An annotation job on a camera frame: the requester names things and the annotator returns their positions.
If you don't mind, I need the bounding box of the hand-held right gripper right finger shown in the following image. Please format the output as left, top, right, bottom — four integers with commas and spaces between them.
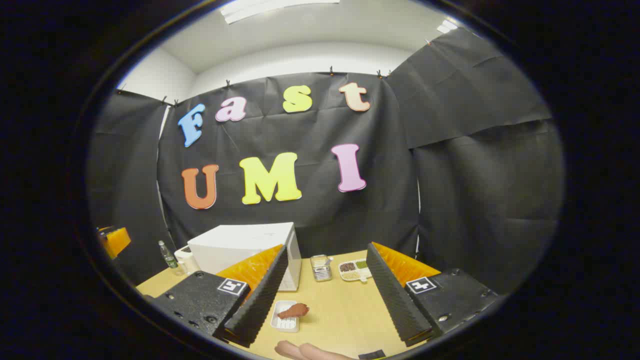
366, 242, 501, 348

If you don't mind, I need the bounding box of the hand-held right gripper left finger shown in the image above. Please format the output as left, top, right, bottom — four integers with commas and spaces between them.
145, 243, 290, 349

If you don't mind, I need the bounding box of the red-brown meat piece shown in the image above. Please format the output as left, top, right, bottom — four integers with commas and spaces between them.
277, 303, 310, 320

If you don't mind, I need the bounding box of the white microwave oven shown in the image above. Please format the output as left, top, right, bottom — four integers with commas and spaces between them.
187, 222, 303, 292

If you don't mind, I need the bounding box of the small white rectangular tray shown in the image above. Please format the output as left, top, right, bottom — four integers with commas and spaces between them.
270, 300, 301, 333

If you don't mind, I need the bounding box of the white divided dish with beans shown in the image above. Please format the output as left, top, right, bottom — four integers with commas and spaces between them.
338, 258, 373, 284

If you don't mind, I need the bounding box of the clear plastic water bottle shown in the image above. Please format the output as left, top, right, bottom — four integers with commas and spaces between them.
158, 240, 179, 270

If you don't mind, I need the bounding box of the white toaster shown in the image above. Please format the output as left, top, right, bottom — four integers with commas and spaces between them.
174, 245, 201, 275

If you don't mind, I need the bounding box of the black backdrop cloth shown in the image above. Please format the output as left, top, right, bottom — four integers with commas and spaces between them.
87, 27, 566, 296

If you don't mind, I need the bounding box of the metal wire basket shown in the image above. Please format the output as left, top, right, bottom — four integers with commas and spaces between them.
310, 254, 333, 282

